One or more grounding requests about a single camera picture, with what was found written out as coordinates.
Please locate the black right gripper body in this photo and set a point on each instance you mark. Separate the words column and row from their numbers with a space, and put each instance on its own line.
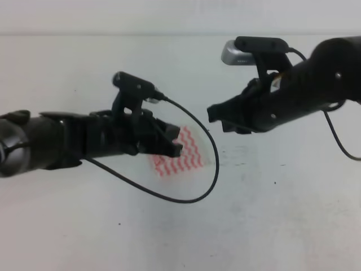
column 283, row 98

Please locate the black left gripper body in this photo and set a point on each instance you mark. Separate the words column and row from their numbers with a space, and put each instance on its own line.
column 105, row 136

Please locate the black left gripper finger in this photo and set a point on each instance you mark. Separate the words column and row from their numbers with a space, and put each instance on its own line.
column 169, row 131
column 165, row 148

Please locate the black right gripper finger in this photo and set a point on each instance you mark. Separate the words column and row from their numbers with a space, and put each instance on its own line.
column 238, row 127
column 231, row 111

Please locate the pink white wavy towel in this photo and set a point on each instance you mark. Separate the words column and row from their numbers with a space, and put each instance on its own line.
column 194, row 154

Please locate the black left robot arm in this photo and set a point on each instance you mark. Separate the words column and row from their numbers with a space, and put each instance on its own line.
column 59, row 140

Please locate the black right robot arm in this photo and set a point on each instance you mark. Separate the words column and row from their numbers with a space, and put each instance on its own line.
column 335, row 65

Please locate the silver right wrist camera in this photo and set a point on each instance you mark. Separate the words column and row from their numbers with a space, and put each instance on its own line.
column 268, row 55

